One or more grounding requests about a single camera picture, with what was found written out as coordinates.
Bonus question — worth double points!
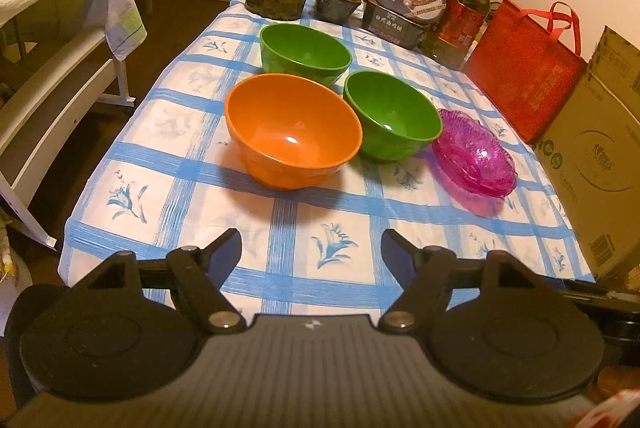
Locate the pink glass plate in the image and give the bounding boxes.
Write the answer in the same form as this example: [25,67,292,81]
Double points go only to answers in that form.
[432,108,518,198]

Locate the green plastic bowl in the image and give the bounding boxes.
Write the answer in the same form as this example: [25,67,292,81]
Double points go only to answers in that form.
[259,23,352,87]
[343,70,442,162]

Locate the orange plastic bowl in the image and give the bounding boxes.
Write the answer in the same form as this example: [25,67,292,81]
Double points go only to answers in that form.
[224,74,362,191]

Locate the blue checked tablecloth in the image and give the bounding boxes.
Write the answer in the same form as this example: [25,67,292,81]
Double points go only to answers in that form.
[58,0,591,318]

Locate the large cardboard box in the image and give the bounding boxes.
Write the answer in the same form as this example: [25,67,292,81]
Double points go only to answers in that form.
[535,27,640,286]

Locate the red fabric bag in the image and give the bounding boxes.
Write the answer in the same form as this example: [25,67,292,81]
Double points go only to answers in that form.
[463,0,587,143]

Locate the white wooden chair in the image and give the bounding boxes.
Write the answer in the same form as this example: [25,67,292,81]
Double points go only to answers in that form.
[1,0,134,248]

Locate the black instant meal tray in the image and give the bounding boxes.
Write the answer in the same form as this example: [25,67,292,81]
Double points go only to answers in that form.
[361,0,435,50]

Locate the lower dark instant cup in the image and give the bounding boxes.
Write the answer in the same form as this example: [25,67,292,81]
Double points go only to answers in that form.
[314,0,361,25]

